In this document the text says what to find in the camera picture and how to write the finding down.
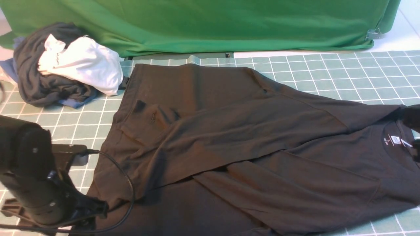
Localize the green backdrop cloth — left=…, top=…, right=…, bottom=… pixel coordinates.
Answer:
left=1, top=0, right=400, bottom=57

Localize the wrist camera, left arm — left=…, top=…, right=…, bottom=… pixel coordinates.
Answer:
left=52, top=144, right=89, bottom=170

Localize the white crumpled garment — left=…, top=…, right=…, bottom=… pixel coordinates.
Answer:
left=38, top=34, right=124, bottom=96

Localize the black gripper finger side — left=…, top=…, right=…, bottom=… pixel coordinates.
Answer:
left=402, top=104, right=420, bottom=133
left=412, top=139, right=420, bottom=163

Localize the dark gray long-sleeve top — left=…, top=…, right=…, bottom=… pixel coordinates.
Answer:
left=101, top=64, right=419, bottom=236

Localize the metal binder clip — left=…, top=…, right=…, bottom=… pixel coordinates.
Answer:
left=365, top=28, right=381, bottom=41

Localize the green checkered tablecloth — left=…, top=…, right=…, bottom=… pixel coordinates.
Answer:
left=0, top=50, right=420, bottom=236

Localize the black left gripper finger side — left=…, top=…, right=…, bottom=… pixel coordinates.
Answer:
left=72, top=194, right=109, bottom=226

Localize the dark gray crumpled garment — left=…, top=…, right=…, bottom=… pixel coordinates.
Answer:
left=14, top=22, right=129, bottom=107

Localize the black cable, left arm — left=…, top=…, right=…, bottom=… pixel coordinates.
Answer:
left=0, top=149, right=136, bottom=235

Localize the black gripper body, left side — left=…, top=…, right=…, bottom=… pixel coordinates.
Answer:
left=1, top=167, right=79, bottom=226

